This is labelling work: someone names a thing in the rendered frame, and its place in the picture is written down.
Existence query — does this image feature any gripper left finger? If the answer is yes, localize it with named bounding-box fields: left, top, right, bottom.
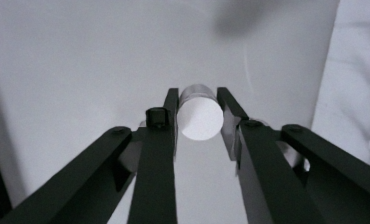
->
left=0, top=88, right=179, bottom=224

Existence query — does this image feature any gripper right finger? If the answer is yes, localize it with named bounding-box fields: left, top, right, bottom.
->
left=216, top=87, right=370, bottom=224

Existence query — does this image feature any white cylinder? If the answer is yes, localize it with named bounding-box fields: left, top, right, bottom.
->
left=177, top=84, right=223, bottom=140

